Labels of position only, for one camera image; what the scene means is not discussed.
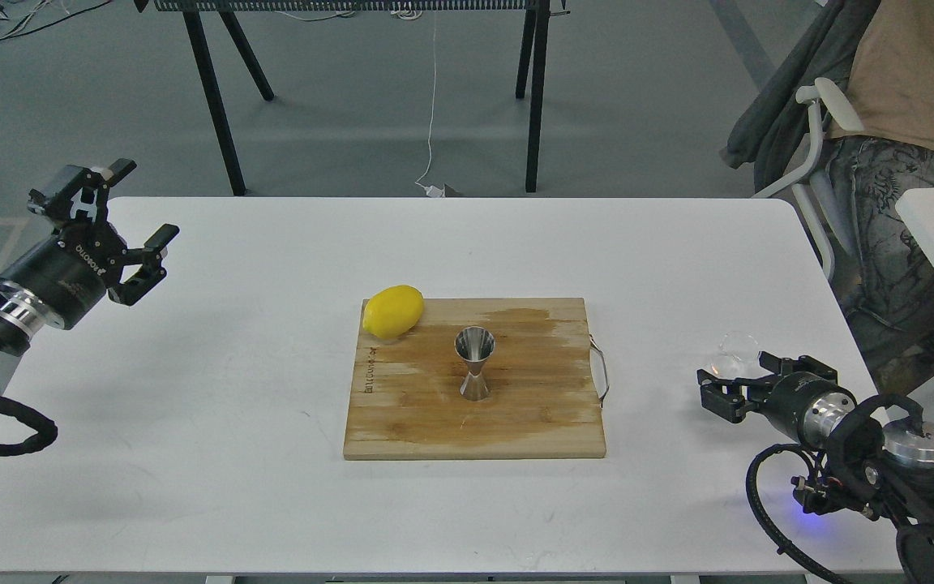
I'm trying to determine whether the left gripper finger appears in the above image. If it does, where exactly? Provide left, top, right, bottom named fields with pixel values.
left=108, top=223, right=179, bottom=306
left=27, top=158, right=137, bottom=240

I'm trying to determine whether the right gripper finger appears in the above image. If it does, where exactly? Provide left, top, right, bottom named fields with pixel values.
left=696, top=369, right=764, bottom=424
left=759, top=351, right=838, bottom=384

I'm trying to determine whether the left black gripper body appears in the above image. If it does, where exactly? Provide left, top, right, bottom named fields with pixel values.
left=0, top=228, right=126, bottom=330

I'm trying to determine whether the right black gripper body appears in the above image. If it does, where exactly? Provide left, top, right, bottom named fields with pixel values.
left=757, top=371, right=857, bottom=447

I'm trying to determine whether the small clear glass cup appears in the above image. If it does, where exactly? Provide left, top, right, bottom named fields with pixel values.
left=710, top=330, right=760, bottom=380

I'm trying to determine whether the steel jigger measuring cup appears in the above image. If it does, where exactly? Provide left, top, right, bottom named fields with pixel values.
left=453, top=326, right=496, bottom=402

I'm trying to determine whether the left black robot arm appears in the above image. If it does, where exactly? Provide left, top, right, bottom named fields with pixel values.
left=0, top=158, right=179, bottom=456

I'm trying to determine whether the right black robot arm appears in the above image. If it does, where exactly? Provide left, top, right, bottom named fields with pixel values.
left=696, top=352, right=934, bottom=583

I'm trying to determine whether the white office chair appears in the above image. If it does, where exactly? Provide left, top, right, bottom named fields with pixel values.
left=751, top=76, right=869, bottom=281

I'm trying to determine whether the wooden cutting board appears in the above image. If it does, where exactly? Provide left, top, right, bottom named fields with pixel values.
left=342, top=297, right=606, bottom=461

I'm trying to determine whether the dark grey jacket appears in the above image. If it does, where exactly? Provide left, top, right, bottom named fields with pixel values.
left=720, top=1, right=880, bottom=191

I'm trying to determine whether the yellow lemon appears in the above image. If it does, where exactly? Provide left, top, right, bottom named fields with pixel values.
left=361, top=285, right=425, bottom=340

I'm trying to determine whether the person in tan shirt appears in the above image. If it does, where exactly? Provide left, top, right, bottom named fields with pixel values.
left=825, top=1, right=934, bottom=394

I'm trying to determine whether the white hanging cable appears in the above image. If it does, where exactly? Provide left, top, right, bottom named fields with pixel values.
left=414, top=0, right=445, bottom=198

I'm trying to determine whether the black metal table frame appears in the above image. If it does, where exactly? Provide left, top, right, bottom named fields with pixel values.
left=134, top=1, right=568, bottom=196

